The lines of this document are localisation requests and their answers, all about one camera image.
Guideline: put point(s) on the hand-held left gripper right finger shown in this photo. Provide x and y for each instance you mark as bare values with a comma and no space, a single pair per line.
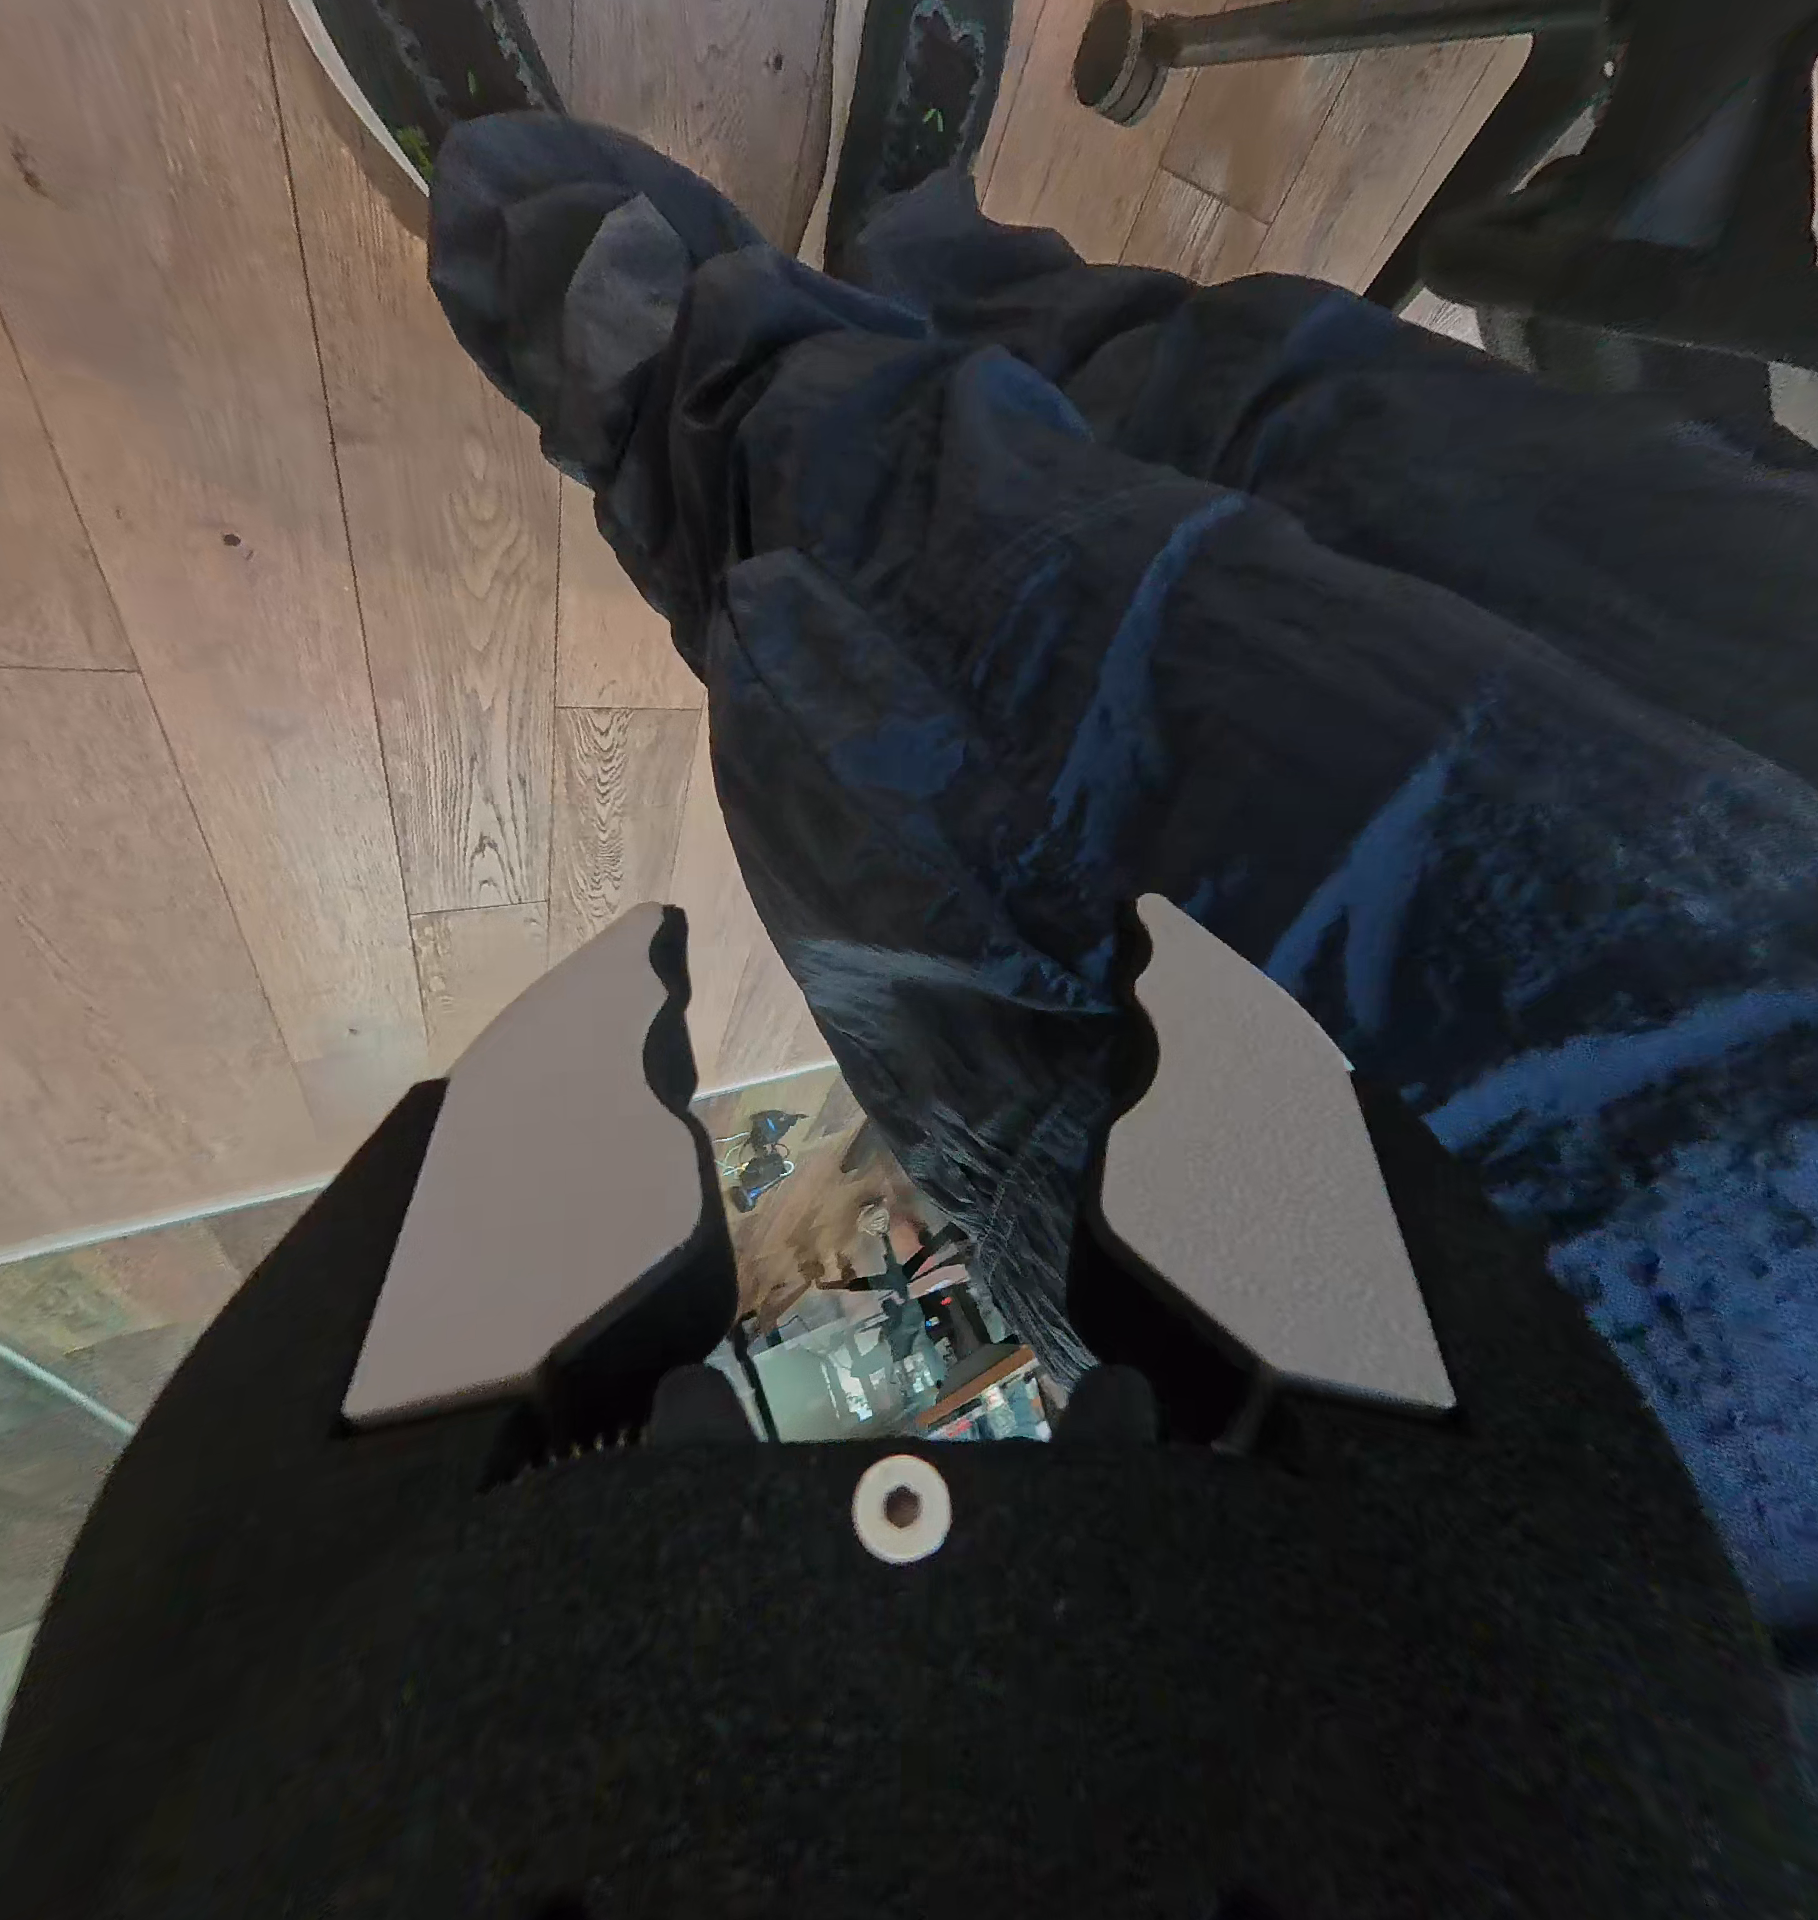
1269,1201

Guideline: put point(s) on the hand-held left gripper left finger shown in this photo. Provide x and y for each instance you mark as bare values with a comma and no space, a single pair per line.
548,1201

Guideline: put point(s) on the glass balustrade panel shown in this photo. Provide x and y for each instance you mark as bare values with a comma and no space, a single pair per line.
54,1352

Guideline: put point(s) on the person's dark blue trousers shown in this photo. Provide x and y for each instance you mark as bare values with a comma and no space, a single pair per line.
1147,600

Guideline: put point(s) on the black office chair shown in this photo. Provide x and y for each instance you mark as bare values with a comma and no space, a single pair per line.
1598,196

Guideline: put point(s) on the person's dark shoe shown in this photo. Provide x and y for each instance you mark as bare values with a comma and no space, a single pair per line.
399,77
932,77

